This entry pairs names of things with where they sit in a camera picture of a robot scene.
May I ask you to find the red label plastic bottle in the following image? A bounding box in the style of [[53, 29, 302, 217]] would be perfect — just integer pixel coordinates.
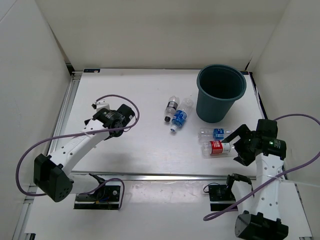
[[201, 140, 232, 157]]

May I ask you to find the blue label bottle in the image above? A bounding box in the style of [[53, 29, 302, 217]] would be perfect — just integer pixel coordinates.
[[198, 128, 233, 141], [170, 98, 194, 133]]

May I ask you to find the black label plastic bottle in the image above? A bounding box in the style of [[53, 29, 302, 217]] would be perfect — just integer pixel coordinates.
[[164, 95, 180, 123]]

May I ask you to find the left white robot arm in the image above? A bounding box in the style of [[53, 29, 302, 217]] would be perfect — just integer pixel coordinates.
[[33, 104, 135, 203]]

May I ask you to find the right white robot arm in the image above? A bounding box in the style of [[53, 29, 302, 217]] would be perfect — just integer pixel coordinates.
[[223, 119, 289, 240]]

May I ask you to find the dark green plastic bin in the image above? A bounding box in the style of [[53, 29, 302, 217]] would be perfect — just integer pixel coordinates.
[[196, 64, 247, 123]]

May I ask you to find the blue sticker label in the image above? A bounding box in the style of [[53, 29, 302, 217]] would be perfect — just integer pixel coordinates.
[[83, 68, 100, 73]]

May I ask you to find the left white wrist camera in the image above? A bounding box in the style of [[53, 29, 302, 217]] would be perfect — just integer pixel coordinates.
[[91, 99, 110, 112]]

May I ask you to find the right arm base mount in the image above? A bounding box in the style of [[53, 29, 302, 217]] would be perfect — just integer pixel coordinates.
[[203, 182, 236, 212]]

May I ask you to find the aluminium table rail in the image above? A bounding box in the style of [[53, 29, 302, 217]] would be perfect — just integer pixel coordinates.
[[69, 171, 258, 182]]

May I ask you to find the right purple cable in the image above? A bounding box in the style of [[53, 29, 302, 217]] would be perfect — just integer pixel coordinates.
[[202, 113, 320, 222]]

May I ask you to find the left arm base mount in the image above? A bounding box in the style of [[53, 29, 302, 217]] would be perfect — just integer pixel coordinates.
[[73, 173, 125, 210]]

